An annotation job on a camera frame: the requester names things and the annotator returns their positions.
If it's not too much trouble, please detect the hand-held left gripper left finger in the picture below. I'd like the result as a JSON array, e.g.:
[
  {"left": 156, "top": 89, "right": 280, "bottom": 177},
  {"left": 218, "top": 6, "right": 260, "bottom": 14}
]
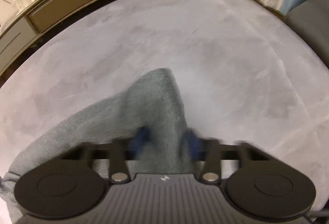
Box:
[{"left": 60, "top": 128, "right": 150, "bottom": 185}]

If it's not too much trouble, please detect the grey upholstered chair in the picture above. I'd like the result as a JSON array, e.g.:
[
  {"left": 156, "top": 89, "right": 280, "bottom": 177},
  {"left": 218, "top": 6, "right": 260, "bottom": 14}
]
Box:
[{"left": 285, "top": 0, "right": 329, "bottom": 71}]

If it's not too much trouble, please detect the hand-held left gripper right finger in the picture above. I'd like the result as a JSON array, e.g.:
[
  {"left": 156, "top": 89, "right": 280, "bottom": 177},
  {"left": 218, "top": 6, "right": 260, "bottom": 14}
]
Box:
[{"left": 181, "top": 129, "right": 273, "bottom": 185}]

